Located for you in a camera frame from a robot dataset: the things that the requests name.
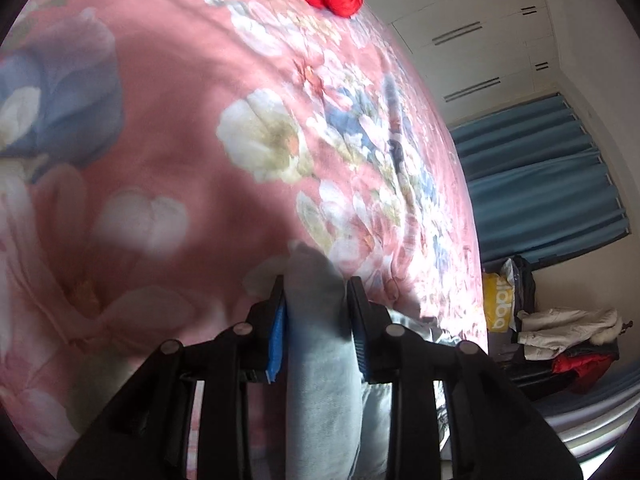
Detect white wardrobe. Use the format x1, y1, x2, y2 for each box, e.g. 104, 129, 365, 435
345, 0, 598, 128

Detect white jacket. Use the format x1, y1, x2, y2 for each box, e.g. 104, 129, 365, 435
516, 306, 622, 362

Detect yellow shopping bag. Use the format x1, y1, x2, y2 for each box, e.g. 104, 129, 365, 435
481, 271, 522, 335

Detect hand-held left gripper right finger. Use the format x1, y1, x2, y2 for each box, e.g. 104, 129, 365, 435
346, 276, 585, 480

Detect red garment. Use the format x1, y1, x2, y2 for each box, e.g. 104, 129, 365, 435
551, 351, 620, 395

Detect black bag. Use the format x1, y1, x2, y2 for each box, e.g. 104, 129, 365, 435
509, 254, 540, 332

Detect blue curtain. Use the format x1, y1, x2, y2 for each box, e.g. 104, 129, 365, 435
446, 91, 632, 267

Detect pink floral blanket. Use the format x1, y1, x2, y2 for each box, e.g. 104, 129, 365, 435
0, 0, 490, 480

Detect black suitcase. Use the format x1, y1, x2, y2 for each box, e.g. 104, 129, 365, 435
492, 342, 588, 403

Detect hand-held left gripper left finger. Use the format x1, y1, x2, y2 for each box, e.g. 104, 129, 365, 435
56, 275, 288, 480

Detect light blue strawberry denim pants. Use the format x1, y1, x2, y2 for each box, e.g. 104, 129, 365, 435
245, 240, 453, 480

